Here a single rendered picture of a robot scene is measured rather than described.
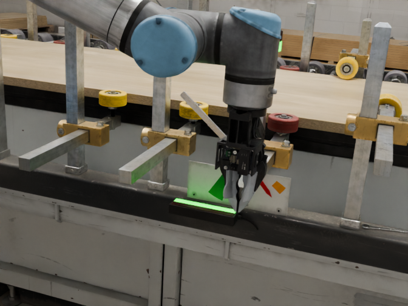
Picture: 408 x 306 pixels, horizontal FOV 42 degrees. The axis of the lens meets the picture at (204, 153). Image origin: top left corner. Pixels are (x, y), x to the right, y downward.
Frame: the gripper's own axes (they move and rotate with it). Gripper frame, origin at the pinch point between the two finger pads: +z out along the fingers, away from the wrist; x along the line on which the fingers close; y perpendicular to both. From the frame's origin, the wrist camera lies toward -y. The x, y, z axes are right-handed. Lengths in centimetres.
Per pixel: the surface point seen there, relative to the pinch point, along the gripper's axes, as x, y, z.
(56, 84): -72, -45, -8
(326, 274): 17.2, -30.2, 26.6
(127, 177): -24.5, 0.1, -0.8
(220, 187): -11.6, -25.7, 7.3
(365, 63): 14, -134, -16
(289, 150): 4.4, -25.5, -5.1
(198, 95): -29, -54, -9
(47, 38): -168, -175, -5
